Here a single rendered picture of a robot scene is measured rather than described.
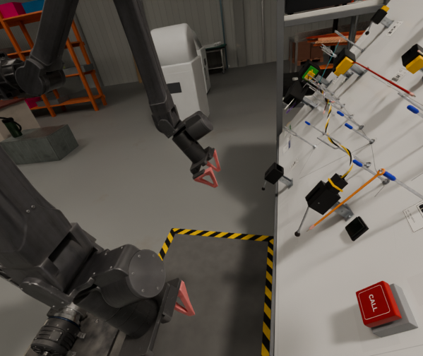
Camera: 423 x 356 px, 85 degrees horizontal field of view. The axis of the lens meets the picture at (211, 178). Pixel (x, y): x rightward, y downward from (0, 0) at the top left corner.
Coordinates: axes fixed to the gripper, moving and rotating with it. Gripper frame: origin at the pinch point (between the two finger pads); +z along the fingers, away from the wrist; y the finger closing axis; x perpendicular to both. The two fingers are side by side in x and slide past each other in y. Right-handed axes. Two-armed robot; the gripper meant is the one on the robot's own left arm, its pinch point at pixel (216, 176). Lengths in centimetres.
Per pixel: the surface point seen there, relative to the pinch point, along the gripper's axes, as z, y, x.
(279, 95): 10, 72, -27
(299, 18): -16, 72, -52
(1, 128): -164, 271, 395
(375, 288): 8, -44, -30
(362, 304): 9, -45, -27
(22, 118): -165, 319, 395
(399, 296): 9, -45, -32
